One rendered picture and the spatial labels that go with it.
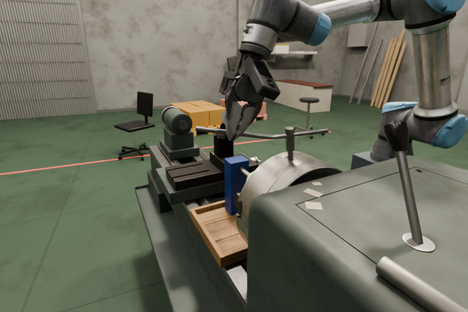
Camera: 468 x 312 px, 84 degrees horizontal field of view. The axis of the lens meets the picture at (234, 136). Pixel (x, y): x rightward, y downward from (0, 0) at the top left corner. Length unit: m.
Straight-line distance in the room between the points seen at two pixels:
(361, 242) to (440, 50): 0.68
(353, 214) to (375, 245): 0.07
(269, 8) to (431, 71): 0.55
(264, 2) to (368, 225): 0.46
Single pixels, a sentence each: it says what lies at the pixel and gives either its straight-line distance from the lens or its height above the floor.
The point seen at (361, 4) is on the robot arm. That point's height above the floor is 1.64.
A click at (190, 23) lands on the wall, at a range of 8.27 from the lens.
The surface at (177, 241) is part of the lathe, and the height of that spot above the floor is 0.54.
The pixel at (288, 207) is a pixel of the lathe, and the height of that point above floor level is 1.26.
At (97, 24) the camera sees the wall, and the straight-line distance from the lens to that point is 8.06.
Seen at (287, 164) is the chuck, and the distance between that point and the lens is 0.68.
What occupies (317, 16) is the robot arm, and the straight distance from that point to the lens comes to 0.67.
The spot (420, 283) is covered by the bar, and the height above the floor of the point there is 1.28.
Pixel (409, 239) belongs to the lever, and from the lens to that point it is 0.45.
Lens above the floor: 1.49
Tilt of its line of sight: 17 degrees down
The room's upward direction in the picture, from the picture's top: straight up
